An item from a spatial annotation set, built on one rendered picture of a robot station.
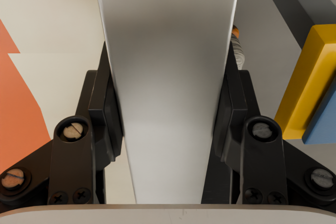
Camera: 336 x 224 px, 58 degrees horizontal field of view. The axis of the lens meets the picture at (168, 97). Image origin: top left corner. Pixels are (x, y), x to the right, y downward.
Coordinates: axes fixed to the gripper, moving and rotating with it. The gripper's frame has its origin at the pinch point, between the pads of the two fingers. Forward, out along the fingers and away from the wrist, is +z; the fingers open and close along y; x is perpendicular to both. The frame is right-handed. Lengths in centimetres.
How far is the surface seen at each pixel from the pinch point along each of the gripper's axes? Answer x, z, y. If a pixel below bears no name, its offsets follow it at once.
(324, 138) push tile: -15.4, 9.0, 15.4
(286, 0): -11.1, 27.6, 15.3
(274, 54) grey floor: -86, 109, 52
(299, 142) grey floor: -165, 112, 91
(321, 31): -5.0, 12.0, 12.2
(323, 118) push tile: -12.2, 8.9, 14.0
